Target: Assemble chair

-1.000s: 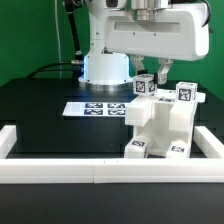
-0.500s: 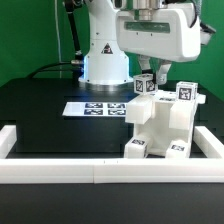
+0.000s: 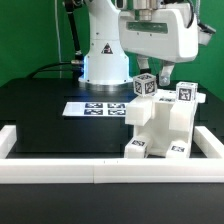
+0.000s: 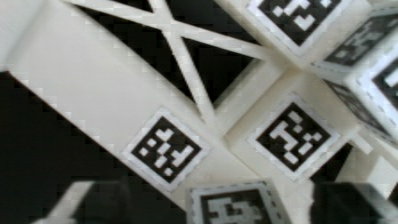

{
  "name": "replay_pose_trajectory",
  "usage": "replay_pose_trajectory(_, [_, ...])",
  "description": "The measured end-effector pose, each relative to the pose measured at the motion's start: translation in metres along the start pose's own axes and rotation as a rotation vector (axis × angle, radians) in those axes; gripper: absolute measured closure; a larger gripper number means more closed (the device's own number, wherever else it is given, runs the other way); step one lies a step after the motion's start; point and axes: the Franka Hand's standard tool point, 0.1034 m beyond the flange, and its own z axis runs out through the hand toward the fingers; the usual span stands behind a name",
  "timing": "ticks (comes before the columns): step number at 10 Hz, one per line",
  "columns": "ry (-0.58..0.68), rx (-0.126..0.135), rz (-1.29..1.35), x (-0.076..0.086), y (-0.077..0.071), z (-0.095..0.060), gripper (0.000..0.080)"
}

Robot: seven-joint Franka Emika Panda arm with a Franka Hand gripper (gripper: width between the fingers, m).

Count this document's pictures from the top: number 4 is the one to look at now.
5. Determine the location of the white chair leg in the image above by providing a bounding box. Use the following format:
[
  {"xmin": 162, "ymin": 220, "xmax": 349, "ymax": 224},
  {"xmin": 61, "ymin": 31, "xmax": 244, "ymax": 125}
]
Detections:
[
  {"xmin": 313, "ymin": 6, "xmax": 398, "ymax": 145},
  {"xmin": 187, "ymin": 180, "xmax": 292, "ymax": 224}
]

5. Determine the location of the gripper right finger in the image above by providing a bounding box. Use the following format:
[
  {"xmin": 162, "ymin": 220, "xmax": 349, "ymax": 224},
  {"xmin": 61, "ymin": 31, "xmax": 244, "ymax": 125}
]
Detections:
[{"xmin": 310, "ymin": 182, "xmax": 398, "ymax": 224}]

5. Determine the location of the white chair back frame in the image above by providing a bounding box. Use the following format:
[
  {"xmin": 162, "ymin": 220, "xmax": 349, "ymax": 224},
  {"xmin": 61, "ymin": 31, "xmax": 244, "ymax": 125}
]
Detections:
[{"xmin": 0, "ymin": 0, "xmax": 398, "ymax": 224}]

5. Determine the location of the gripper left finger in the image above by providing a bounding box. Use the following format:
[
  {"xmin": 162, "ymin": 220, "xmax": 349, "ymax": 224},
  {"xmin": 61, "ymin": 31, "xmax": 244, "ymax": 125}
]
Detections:
[{"xmin": 32, "ymin": 181, "xmax": 128, "ymax": 224}]

